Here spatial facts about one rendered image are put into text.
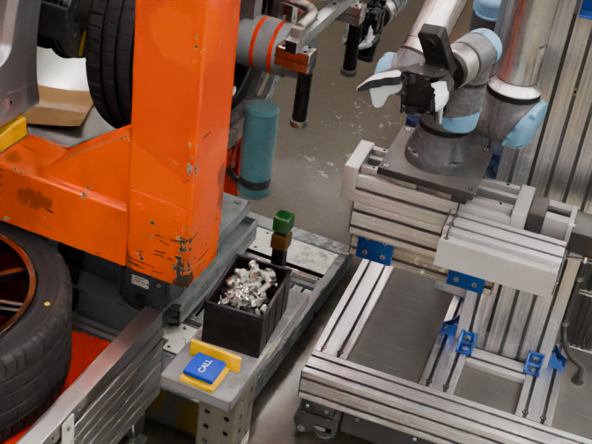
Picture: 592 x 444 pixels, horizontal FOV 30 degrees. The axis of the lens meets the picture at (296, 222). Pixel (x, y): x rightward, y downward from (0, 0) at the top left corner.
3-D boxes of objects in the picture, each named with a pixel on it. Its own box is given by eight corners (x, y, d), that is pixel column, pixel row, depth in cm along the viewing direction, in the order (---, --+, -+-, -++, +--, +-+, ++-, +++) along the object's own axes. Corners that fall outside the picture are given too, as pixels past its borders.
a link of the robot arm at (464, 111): (432, 106, 221) (443, 56, 214) (483, 126, 216) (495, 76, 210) (414, 120, 215) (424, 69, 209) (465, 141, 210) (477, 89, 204)
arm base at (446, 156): (476, 151, 257) (484, 114, 252) (462, 181, 245) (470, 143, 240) (413, 134, 260) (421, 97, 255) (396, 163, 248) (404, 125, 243)
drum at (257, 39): (243, 49, 297) (248, 0, 289) (316, 70, 291) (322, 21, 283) (219, 68, 286) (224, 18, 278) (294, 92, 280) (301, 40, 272)
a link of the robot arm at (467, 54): (480, 47, 198) (440, 38, 202) (469, 55, 195) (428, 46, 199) (477, 85, 202) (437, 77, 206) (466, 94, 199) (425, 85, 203)
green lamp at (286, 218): (278, 222, 259) (280, 208, 257) (293, 227, 258) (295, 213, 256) (271, 230, 256) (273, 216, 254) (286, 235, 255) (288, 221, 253)
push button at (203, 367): (197, 358, 241) (198, 351, 240) (225, 369, 239) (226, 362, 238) (181, 377, 235) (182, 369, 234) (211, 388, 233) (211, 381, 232)
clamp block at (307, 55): (281, 56, 268) (284, 37, 265) (315, 67, 266) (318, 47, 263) (272, 64, 264) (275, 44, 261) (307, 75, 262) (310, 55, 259)
